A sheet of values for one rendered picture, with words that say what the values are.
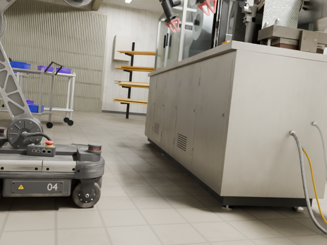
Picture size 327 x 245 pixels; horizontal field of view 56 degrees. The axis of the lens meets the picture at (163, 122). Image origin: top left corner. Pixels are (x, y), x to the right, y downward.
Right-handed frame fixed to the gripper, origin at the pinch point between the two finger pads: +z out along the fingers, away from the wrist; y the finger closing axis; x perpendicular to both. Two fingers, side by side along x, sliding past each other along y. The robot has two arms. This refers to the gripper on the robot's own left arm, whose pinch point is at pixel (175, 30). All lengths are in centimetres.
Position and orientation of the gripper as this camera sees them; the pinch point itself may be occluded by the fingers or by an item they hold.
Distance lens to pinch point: 218.9
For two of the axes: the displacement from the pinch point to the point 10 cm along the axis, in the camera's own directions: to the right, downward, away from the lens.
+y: -3.3, -1.0, 9.4
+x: -8.6, 4.3, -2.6
